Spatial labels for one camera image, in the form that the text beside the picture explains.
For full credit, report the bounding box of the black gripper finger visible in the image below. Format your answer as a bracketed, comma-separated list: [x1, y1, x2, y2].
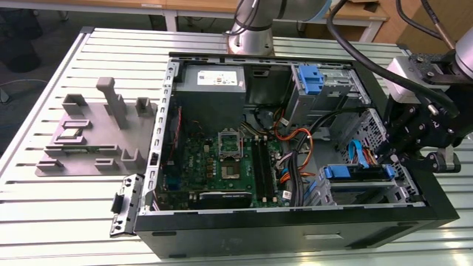
[387, 148, 462, 174]
[374, 104, 426, 161]

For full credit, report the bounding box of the multicoloured disk power wire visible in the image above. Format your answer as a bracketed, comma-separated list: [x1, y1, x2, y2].
[362, 149, 383, 169]

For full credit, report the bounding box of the blue disk data wire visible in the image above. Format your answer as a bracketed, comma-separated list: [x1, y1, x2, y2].
[347, 139, 370, 168]

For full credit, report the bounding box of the hard disk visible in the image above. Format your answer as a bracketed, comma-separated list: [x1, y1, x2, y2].
[322, 163, 395, 183]

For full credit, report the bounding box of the metal disk bay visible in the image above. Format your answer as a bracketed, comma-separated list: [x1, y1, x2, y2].
[313, 163, 421, 207]

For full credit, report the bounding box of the grey optical drive bay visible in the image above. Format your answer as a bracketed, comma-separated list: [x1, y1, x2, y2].
[286, 64, 371, 130]

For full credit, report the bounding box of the blue plastic drive latch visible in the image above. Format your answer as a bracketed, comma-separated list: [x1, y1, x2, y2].
[298, 65, 325, 95]

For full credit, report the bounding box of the black RAM slot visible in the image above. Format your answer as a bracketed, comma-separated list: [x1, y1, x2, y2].
[262, 135, 279, 203]
[251, 135, 269, 203]

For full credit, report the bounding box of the wooden cabinet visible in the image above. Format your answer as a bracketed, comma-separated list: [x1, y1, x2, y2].
[375, 0, 473, 80]

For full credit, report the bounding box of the metal socket cover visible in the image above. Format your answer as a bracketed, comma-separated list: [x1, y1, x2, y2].
[217, 128, 245, 161]

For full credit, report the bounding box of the CPU socket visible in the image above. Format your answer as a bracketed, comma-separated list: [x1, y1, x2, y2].
[219, 159, 242, 180]

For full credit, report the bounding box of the black open PC case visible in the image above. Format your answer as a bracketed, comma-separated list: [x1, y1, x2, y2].
[133, 51, 461, 260]

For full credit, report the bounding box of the grey power supply unit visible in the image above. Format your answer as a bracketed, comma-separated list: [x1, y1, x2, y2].
[173, 65, 246, 131]

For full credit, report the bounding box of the black graphics card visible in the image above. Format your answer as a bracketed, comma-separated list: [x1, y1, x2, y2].
[187, 190, 254, 210]

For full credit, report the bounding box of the green motherboard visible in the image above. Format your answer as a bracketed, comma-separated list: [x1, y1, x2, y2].
[158, 130, 293, 211]

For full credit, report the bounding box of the grey parts rack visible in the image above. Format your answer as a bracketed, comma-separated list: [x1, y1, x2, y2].
[34, 76, 160, 177]

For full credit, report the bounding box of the green RAM stick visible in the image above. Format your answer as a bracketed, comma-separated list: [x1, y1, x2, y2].
[62, 146, 100, 154]

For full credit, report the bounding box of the black chair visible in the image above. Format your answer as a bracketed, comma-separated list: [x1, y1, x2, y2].
[0, 7, 44, 73]

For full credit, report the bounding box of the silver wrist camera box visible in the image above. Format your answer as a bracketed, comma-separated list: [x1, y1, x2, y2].
[383, 57, 426, 103]

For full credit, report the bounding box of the black curved cable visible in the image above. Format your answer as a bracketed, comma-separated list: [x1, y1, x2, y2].
[307, 108, 366, 136]

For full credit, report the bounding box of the black speckled mount plate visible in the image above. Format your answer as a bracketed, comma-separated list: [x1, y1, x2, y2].
[406, 51, 466, 86]

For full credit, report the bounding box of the orange wire bundle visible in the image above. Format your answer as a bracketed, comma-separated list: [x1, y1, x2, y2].
[274, 127, 314, 172]

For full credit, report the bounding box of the orange flat data wire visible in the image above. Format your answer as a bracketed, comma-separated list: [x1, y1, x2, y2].
[279, 171, 314, 184]

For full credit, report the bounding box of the thick black hose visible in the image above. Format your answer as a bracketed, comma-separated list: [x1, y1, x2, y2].
[326, 0, 461, 117]

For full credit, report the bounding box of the black cable bundle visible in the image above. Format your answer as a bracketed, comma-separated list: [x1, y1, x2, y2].
[287, 149, 309, 207]

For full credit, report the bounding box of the braided metal cable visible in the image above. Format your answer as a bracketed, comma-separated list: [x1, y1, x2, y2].
[419, 0, 455, 50]

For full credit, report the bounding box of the thin black cable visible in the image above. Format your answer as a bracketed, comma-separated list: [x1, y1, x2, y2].
[394, 0, 443, 34]

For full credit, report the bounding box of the thin red wire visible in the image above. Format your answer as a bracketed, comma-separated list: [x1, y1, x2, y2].
[166, 106, 182, 165]

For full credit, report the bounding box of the grey card retainer bracket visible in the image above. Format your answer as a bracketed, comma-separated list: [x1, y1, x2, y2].
[109, 173, 145, 239]

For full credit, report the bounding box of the wooden desk white frame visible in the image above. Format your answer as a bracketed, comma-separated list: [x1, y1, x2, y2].
[21, 0, 390, 43]

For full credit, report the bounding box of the white floor cable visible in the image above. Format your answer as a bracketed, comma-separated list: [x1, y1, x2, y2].
[0, 79, 49, 89]

